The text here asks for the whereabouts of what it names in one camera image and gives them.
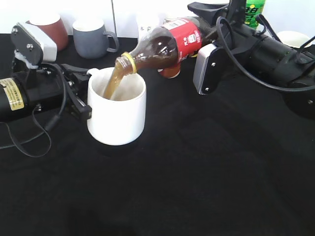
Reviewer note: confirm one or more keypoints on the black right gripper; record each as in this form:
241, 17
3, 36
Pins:
243, 49

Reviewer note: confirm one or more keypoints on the grey ceramic mug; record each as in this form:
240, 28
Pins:
92, 40

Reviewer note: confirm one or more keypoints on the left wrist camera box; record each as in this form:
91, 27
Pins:
32, 45

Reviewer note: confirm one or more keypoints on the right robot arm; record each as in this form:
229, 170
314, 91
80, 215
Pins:
289, 71

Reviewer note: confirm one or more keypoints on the red-brown ceramic cup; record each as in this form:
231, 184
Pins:
51, 24

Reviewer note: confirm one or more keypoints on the green sprite bottle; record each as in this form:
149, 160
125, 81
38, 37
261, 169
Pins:
253, 8

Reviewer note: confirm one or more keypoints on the cola bottle with red label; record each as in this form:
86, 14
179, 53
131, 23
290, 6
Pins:
167, 45

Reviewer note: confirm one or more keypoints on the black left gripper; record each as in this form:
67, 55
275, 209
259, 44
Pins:
47, 88

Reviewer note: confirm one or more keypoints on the white ceramic mug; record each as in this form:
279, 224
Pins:
121, 120

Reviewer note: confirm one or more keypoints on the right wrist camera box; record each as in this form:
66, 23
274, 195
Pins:
210, 65

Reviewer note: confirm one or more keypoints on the black table mat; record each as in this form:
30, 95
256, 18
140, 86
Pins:
236, 162

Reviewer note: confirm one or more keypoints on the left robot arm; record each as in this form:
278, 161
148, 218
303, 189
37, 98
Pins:
12, 102

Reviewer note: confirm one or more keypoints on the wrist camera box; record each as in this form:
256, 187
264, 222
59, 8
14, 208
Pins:
210, 65
32, 45

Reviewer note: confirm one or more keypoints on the white paper cup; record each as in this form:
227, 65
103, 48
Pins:
292, 38

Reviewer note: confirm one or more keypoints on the white carton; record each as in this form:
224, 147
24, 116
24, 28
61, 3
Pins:
145, 23

